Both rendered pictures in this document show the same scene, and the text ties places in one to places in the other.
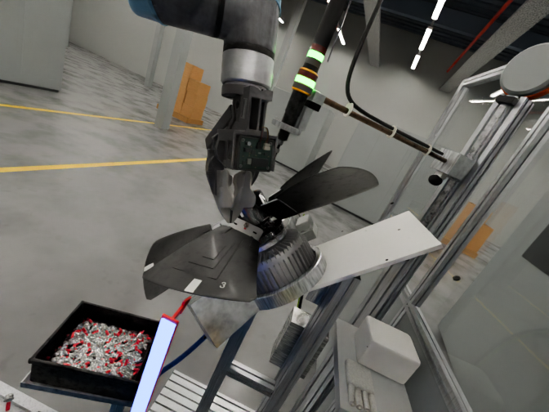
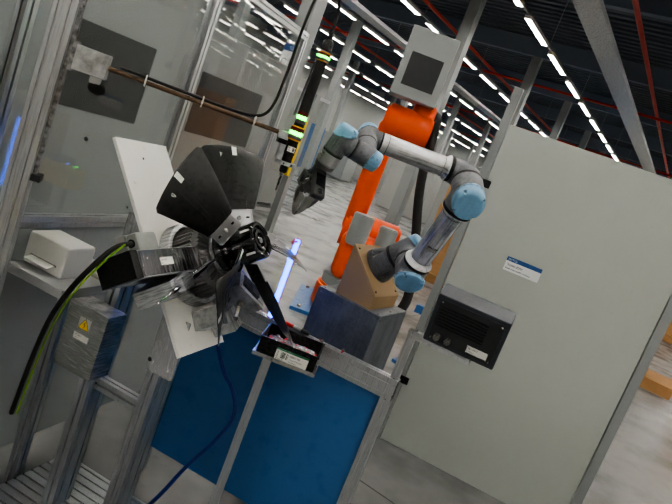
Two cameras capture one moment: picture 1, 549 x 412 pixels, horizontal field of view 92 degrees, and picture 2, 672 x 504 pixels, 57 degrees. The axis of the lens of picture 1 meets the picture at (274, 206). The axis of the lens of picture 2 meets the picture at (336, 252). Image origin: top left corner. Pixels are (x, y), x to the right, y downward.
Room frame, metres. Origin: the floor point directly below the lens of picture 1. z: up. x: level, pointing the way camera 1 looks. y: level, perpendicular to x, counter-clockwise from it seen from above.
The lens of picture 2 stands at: (2.49, 0.75, 1.59)
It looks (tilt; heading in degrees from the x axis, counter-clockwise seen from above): 10 degrees down; 194
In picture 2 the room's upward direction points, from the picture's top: 21 degrees clockwise
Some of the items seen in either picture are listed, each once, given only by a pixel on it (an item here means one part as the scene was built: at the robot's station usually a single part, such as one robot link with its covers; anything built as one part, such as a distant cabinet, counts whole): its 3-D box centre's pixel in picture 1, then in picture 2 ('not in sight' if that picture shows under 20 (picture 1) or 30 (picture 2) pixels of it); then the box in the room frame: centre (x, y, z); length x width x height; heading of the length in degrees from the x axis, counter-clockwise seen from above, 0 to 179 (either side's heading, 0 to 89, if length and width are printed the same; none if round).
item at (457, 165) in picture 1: (453, 164); (90, 61); (0.95, -0.49, 1.55); 0.10 x 0.07 x 0.08; 122
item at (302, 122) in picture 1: (297, 109); (287, 149); (0.63, 0.04, 1.50); 0.09 x 0.07 x 0.10; 122
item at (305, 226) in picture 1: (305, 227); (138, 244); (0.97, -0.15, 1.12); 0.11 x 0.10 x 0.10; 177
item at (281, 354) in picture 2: (105, 348); (290, 348); (0.43, 0.23, 0.84); 0.22 x 0.17 x 0.07; 101
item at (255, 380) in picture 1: (251, 378); (120, 393); (0.74, -0.18, 0.56); 0.19 x 0.04 x 0.04; 87
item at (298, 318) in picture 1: (298, 342); (89, 337); (0.83, -0.30, 0.73); 0.15 x 0.09 x 0.22; 87
